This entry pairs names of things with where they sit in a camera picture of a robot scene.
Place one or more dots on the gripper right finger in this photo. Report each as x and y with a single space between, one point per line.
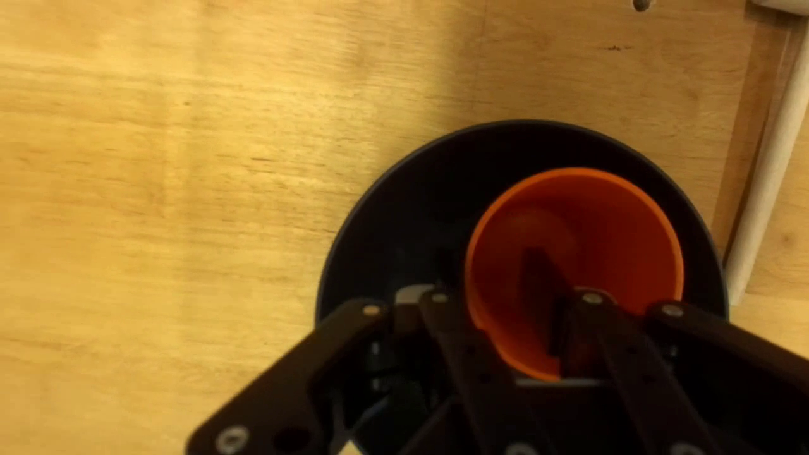
727 360

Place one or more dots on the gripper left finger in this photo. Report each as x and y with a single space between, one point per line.
297 373

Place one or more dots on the orange plastic cup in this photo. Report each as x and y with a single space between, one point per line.
607 227

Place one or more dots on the black bowl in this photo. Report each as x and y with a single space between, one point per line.
411 208

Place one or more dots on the white pipe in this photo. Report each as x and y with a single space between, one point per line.
768 170

